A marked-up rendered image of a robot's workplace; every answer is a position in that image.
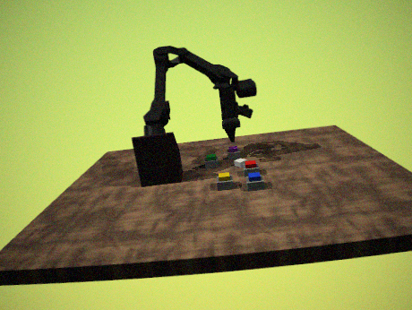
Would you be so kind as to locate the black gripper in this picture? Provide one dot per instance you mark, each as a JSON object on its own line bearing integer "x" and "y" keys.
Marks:
{"x": 230, "y": 121}

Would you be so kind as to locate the blue button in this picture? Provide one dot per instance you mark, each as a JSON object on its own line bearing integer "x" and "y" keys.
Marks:
{"x": 255, "y": 182}

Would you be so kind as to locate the yellow button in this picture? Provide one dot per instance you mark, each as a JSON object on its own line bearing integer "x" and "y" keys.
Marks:
{"x": 224, "y": 181}

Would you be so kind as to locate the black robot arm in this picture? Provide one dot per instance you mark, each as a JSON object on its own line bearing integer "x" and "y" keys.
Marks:
{"x": 157, "y": 117}

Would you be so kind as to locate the white cube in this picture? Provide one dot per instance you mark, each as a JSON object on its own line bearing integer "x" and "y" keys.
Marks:
{"x": 240, "y": 162}

